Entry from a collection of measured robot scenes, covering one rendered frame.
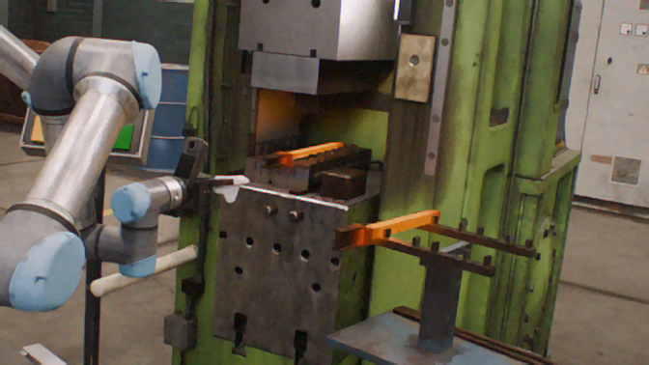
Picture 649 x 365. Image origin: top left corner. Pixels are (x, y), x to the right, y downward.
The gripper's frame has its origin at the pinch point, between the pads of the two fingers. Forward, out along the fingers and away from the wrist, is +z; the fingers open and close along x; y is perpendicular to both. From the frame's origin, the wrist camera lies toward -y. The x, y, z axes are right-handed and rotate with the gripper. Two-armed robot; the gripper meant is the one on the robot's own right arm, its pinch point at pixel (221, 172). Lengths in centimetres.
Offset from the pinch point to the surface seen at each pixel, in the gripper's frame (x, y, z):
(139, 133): -39.1, -2.1, 18.1
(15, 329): -141, 100, 71
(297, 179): 4.6, 5.0, 30.7
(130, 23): -575, -16, 663
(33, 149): -65, 5, 4
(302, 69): 3.1, -24.2, 30.6
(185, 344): -34, 66, 39
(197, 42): -40, -28, 45
